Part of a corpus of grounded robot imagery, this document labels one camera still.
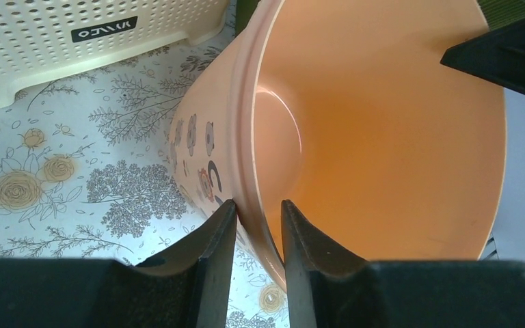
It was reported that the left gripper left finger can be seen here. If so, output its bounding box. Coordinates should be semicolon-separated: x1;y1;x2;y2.
0;200;237;327

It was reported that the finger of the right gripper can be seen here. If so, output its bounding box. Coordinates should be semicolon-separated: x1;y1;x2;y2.
440;18;525;95

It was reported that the green mesh waste bin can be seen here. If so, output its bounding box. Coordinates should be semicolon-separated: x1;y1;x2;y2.
231;0;525;34

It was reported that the orange bucket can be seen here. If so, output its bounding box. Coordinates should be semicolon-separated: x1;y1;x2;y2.
167;1;507;287

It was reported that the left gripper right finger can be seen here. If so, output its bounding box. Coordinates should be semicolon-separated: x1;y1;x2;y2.
281;200;525;327

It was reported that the cream perforated basket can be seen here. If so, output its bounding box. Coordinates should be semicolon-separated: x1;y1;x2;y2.
0;0;229;108

